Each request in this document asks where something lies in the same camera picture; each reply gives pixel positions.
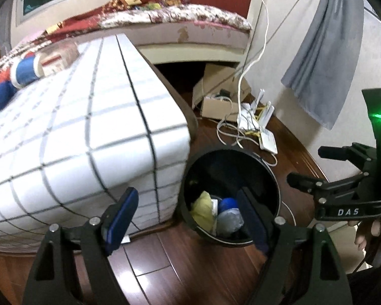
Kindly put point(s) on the person's right hand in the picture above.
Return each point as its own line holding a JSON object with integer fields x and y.
{"x": 362, "y": 238}

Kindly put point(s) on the blue and red object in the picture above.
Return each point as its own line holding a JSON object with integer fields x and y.
{"x": 1, "y": 97}

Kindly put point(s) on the clear bottle blue label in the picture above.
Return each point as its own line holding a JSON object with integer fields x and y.
{"x": 57, "y": 58}

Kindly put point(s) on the white router with antennas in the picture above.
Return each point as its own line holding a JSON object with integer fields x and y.
{"x": 246, "y": 117}

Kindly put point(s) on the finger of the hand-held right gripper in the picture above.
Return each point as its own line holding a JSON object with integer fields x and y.
{"x": 343, "y": 153}
{"x": 320, "y": 192}

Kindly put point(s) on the flat white router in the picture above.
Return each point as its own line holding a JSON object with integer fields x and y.
{"x": 268, "y": 139}

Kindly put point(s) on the white grid tablecloth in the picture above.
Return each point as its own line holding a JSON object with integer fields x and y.
{"x": 82, "y": 133}

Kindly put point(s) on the black power adapter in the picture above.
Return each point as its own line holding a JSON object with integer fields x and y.
{"x": 224, "y": 93}

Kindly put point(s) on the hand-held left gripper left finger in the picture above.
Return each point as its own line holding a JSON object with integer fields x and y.
{"x": 120, "y": 222}

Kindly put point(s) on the grey curtain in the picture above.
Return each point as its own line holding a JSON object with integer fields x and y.
{"x": 3, "y": 28}
{"x": 324, "y": 54}

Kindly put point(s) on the blue paper cup white rim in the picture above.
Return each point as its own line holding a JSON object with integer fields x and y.
{"x": 22, "y": 71}

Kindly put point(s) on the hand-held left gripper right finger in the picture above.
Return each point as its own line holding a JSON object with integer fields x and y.
{"x": 250, "y": 219}

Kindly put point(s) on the bed with floral sheet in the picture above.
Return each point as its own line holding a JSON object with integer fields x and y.
{"x": 209, "y": 38}

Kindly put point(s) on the small blue round object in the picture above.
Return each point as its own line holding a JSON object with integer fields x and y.
{"x": 227, "y": 204}

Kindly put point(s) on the black bucket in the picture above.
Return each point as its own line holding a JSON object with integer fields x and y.
{"x": 216, "y": 168}

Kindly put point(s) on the cardboard box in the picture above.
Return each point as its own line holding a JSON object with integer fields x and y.
{"x": 216, "y": 106}

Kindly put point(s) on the yellow cloth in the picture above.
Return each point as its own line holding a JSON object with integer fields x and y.
{"x": 204, "y": 209}

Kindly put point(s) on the white paper sheet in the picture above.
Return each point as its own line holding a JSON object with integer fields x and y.
{"x": 126, "y": 239}

